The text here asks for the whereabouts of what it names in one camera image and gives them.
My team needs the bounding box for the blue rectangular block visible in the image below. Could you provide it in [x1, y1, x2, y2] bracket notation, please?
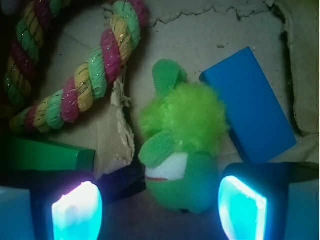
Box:
[199, 47, 297, 164]

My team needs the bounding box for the multicolored twisted rope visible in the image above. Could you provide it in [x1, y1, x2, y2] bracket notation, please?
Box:
[2, 0, 148, 133]

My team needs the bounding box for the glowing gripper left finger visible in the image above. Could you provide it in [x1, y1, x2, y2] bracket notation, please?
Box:
[0, 170, 103, 240]

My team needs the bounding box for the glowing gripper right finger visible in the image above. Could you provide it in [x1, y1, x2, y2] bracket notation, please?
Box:
[218, 162, 320, 240]

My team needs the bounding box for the green rectangular block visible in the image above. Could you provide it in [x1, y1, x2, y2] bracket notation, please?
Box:
[0, 135, 96, 172]

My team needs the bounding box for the green plush toy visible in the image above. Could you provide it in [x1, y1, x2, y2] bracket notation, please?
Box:
[138, 59, 229, 214]

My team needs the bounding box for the brown paper bag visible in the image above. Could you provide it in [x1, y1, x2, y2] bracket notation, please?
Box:
[0, 0, 320, 163]

